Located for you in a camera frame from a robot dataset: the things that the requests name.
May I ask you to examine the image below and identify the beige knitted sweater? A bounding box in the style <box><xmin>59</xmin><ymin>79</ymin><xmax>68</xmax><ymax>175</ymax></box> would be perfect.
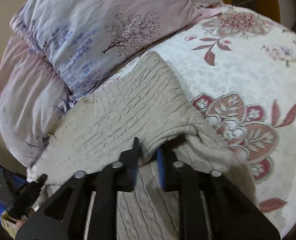
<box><xmin>27</xmin><ymin>51</ymin><xmax>257</xmax><ymax>239</ymax></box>

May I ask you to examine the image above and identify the lower pink pillow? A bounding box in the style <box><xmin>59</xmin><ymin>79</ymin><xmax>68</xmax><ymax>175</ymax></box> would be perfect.
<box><xmin>0</xmin><ymin>34</ymin><xmax>71</xmax><ymax>167</ymax></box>

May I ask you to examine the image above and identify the upper pink printed pillow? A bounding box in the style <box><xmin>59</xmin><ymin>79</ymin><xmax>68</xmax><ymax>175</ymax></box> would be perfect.
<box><xmin>10</xmin><ymin>0</ymin><xmax>201</xmax><ymax>98</ymax></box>

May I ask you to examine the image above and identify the floral white bedspread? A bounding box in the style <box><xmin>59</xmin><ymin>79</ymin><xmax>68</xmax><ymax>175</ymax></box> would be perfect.
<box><xmin>95</xmin><ymin>2</ymin><xmax>296</xmax><ymax>238</ymax></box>

